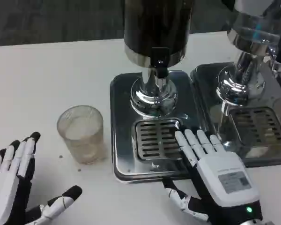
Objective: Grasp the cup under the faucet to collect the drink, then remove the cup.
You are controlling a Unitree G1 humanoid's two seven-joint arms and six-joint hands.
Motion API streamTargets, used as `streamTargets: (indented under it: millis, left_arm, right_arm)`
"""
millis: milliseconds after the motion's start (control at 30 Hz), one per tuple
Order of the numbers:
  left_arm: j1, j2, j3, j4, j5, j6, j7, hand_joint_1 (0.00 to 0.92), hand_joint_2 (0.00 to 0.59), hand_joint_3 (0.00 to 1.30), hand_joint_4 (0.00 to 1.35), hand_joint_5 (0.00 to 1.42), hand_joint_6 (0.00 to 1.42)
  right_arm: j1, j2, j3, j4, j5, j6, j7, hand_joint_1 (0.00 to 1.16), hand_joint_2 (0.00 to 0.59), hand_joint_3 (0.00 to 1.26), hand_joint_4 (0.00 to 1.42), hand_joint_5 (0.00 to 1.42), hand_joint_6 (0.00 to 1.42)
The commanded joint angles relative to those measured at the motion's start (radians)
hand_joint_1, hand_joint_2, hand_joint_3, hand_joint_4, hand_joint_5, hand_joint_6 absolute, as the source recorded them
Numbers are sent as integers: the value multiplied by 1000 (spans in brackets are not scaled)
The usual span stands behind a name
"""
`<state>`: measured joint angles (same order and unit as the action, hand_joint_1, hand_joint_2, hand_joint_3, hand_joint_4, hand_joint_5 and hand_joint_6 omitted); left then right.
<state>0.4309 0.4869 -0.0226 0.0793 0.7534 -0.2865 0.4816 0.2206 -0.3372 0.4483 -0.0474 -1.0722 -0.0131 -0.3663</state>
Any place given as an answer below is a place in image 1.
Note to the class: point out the silver right robot forearm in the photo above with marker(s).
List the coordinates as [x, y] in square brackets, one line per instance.
[254, 223]

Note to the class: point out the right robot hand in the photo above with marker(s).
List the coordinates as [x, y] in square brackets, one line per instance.
[224, 178]

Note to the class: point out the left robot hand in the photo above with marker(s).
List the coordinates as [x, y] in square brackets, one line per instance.
[10, 178]

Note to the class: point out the steel drip tray with grid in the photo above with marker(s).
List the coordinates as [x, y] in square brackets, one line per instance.
[257, 126]
[124, 131]

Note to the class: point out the clear drink dispenser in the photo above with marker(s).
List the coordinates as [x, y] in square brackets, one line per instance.
[248, 47]

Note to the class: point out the clear ribbed glass cup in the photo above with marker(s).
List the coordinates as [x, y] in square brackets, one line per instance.
[82, 134]

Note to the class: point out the dark drink dispenser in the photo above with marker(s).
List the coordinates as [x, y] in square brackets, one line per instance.
[154, 35]

